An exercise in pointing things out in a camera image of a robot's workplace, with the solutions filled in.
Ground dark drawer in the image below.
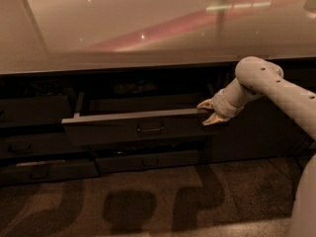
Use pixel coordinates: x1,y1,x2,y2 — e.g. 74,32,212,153
62,94,217,146
0,159,99,186
90,139,205,155
0,96,72,128
0,132,81,159
96,149,201,174

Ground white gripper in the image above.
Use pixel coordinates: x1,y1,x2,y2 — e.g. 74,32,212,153
197,90,243,126

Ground dark cabinet door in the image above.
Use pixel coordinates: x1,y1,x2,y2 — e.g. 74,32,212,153
200,69,314,164

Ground items inside top drawer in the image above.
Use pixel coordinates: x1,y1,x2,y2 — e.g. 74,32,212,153
112,80,156,96

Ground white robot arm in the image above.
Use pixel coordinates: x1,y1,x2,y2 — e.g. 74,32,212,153
197,56,316,237

